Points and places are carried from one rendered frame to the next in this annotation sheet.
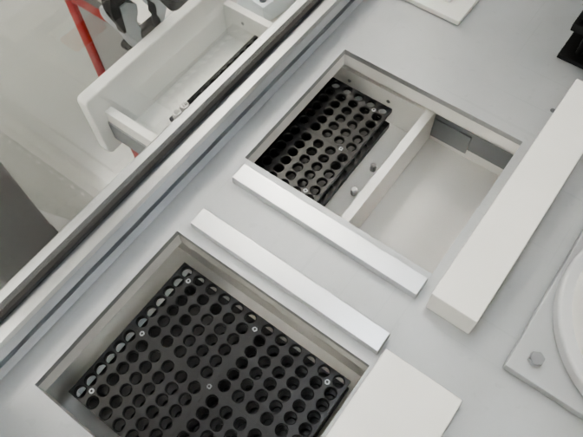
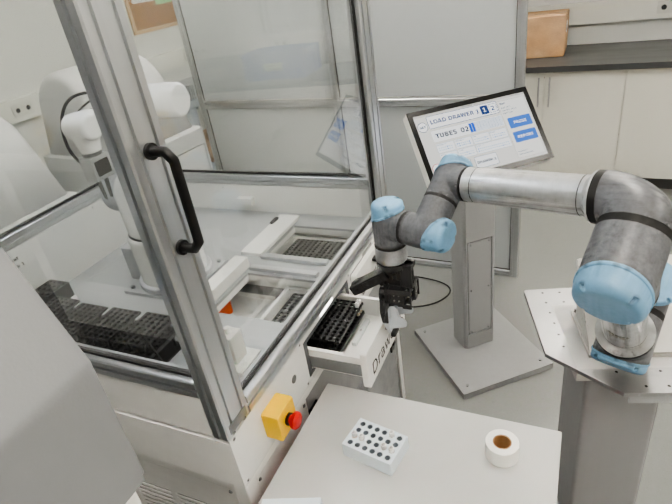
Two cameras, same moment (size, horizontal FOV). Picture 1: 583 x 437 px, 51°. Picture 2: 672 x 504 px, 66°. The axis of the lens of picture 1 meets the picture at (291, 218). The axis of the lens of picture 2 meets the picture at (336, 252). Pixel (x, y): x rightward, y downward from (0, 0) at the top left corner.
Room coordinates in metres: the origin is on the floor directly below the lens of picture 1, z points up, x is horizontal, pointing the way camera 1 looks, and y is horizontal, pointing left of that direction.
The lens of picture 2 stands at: (1.64, -0.14, 1.74)
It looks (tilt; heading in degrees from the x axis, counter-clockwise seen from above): 29 degrees down; 169
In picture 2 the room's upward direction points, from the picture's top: 9 degrees counter-clockwise
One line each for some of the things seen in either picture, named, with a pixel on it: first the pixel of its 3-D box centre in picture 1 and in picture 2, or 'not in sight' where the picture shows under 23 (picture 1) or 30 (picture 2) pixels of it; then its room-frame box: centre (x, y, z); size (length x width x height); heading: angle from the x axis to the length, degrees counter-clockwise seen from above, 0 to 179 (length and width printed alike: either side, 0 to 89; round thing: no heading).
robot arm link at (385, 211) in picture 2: not in sight; (389, 223); (0.64, 0.20, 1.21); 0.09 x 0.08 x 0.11; 33
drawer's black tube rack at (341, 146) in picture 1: (281, 128); (316, 324); (0.48, 0.01, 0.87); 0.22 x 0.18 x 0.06; 51
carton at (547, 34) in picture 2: not in sight; (537, 34); (-1.96, 2.36, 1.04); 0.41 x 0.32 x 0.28; 47
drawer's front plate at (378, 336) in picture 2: not in sight; (384, 334); (0.61, 0.16, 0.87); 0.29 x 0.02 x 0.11; 141
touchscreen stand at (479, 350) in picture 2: not in sight; (478, 261); (-0.11, 0.84, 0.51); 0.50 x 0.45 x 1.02; 2
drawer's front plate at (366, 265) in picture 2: not in sight; (371, 266); (0.27, 0.25, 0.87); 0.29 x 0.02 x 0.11; 141
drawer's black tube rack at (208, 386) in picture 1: (213, 393); not in sight; (0.15, 0.09, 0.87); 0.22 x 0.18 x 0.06; 51
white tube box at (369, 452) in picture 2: not in sight; (375, 445); (0.86, 0.04, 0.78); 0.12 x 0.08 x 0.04; 41
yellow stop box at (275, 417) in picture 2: not in sight; (280, 416); (0.78, -0.15, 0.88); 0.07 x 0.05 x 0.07; 141
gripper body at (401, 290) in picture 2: not in sight; (397, 281); (0.64, 0.20, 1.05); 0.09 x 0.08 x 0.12; 51
